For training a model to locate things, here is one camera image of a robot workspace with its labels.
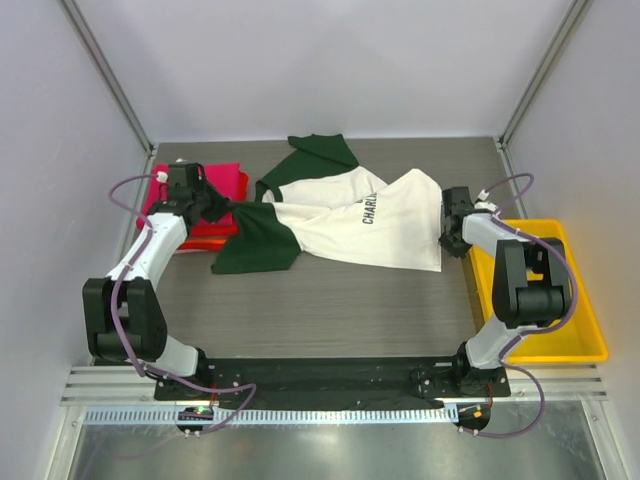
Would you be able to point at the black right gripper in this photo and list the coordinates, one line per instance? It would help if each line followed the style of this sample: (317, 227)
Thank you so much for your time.
(449, 220)

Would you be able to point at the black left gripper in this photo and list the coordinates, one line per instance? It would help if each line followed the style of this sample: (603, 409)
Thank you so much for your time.
(214, 207)

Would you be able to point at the white and green raglan t-shirt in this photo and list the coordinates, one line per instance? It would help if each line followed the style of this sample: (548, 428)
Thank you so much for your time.
(320, 200)

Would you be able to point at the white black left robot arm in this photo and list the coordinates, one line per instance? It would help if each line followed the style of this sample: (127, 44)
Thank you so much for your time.
(124, 321)

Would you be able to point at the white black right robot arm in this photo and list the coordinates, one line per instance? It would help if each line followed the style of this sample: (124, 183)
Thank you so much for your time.
(533, 289)

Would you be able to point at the folded red t-shirt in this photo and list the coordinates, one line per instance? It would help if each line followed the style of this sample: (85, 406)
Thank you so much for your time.
(229, 180)

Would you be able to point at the folded orange t-shirt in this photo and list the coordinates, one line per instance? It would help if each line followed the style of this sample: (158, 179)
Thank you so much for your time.
(214, 244)

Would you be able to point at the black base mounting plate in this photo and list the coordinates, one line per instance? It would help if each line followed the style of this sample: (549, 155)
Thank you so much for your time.
(428, 378)

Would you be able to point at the yellow plastic bin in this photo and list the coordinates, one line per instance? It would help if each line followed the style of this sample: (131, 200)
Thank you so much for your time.
(579, 340)

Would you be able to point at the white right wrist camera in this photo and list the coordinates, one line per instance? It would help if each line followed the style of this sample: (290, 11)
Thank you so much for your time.
(483, 202)

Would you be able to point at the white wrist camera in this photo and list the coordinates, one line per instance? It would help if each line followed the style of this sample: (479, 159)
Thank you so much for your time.
(161, 177)
(483, 202)

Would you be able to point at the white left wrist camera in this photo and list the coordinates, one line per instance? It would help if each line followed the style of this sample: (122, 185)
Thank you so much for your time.
(161, 177)

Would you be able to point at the white slotted cable duct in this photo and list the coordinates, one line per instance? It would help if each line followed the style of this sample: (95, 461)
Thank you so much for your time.
(181, 415)

